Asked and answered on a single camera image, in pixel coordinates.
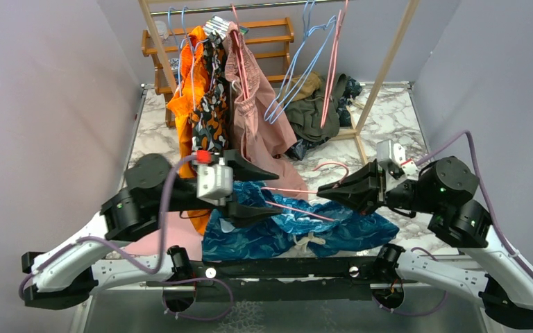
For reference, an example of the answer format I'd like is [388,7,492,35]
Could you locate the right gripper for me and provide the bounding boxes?
[316,157,441,215]

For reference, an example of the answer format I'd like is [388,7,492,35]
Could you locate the pink wire hanger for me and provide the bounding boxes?
[320,0,349,128]
[260,162,351,223]

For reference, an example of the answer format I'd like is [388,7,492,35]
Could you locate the blue patterned shorts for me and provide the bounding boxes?
[202,182,400,261]

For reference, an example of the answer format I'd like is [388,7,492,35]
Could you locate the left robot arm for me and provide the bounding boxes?
[18,150,281,310]

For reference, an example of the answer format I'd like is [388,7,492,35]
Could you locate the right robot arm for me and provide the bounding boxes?
[316,157,533,330]

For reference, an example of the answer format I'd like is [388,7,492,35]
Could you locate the pink shorts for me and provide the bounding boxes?
[225,23,308,200]

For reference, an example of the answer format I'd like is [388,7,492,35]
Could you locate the camouflage patterned shorts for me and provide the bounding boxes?
[190,32,230,153]

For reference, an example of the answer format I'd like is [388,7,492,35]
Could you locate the orange shorts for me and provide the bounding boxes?
[166,24,223,235]

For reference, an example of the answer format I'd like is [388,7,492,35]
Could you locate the hanger holding pink shorts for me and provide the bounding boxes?
[230,3,249,99]

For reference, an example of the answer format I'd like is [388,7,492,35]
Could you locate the dark navy patterned garment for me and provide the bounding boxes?
[285,76,362,160]

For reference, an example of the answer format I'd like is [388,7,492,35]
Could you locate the pink mat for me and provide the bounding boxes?
[123,212,203,261]

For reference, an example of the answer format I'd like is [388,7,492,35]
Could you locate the olive green garment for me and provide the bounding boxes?
[285,74,348,142]

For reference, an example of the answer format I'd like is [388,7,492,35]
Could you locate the tan garment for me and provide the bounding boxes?
[280,71,323,103]

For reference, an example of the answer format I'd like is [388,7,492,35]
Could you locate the wooden shelf unit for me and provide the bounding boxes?
[141,17,295,128]

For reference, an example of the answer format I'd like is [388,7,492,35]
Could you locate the blue lidded jar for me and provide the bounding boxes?
[169,58,180,84]

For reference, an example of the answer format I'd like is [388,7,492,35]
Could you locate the marker pen pack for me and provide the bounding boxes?
[203,15,232,39]

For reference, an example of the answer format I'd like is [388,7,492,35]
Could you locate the clear plastic cup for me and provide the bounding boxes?
[154,20,171,43]

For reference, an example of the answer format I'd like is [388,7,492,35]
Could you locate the wooden clothes rack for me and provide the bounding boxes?
[138,1,420,163]

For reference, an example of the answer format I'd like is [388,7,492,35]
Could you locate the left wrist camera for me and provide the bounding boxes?
[195,150,229,207]

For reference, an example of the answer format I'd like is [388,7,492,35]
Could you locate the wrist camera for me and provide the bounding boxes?
[376,139,418,180]
[195,150,229,207]

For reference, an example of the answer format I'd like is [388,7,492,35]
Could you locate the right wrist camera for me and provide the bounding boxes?
[376,139,418,180]

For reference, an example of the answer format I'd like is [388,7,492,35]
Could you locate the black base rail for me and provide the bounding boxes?
[169,257,400,302]

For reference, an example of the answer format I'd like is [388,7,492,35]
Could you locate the blue wire hanger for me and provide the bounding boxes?
[264,1,339,125]

